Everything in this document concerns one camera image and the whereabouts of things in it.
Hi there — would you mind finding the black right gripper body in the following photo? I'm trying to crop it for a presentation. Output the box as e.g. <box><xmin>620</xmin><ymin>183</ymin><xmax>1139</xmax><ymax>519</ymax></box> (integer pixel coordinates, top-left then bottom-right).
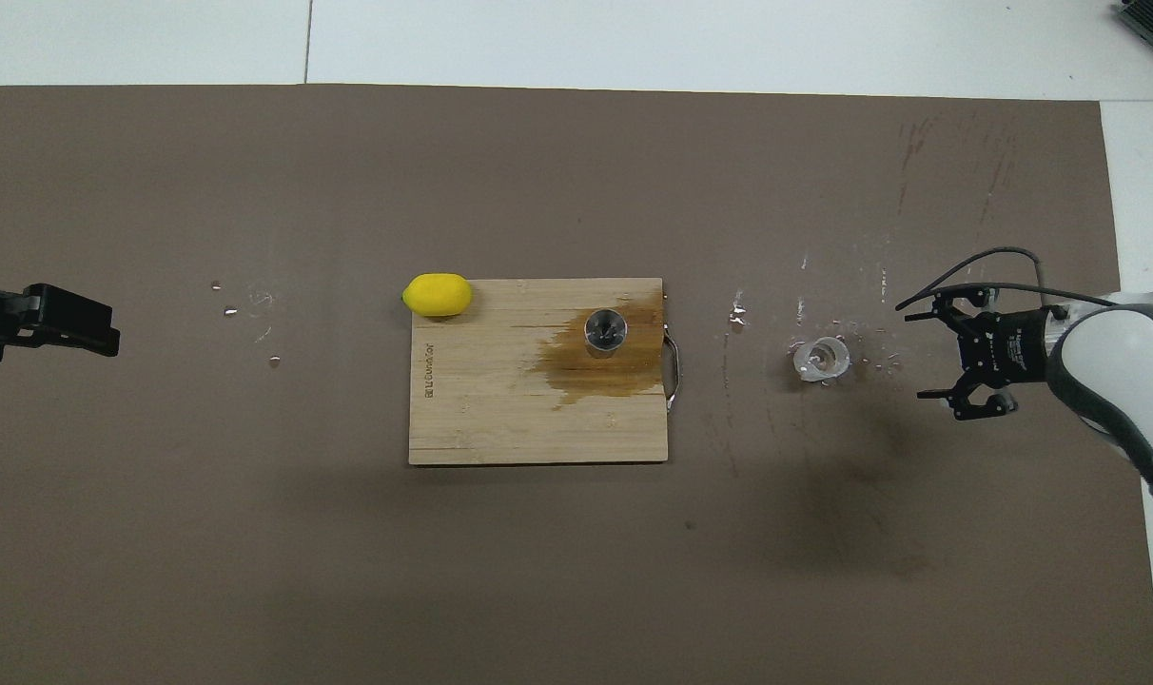
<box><xmin>960</xmin><ymin>307</ymin><xmax>1054</xmax><ymax>387</ymax></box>

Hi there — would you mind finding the clear plastic cup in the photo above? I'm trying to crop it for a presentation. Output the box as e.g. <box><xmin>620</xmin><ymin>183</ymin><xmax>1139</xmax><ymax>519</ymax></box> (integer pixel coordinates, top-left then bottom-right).
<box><xmin>791</xmin><ymin>336</ymin><xmax>851</xmax><ymax>385</ymax></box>

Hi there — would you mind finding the steel jigger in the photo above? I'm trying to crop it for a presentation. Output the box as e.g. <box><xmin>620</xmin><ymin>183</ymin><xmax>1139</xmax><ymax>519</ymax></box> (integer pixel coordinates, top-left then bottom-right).
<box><xmin>583</xmin><ymin>306</ymin><xmax>628</xmax><ymax>357</ymax></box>

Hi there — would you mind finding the brown table mat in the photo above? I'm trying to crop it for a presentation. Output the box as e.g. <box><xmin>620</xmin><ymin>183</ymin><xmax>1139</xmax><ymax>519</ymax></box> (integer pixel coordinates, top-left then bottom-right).
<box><xmin>0</xmin><ymin>84</ymin><xmax>1153</xmax><ymax>685</ymax></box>

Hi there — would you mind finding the yellow lemon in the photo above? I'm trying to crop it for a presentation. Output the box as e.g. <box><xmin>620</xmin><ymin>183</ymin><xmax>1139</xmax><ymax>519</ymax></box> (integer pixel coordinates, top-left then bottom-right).
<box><xmin>402</xmin><ymin>273</ymin><xmax>474</xmax><ymax>317</ymax></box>

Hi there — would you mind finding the wooden cutting board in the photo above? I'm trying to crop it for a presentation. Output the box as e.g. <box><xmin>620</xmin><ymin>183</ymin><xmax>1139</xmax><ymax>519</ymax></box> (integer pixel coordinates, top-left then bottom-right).
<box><xmin>407</xmin><ymin>278</ymin><xmax>681</xmax><ymax>467</ymax></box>

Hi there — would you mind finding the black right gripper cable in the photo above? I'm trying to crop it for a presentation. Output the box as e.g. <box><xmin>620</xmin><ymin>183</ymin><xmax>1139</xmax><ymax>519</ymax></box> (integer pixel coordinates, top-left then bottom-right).
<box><xmin>895</xmin><ymin>246</ymin><xmax>1124</xmax><ymax>311</ymax></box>

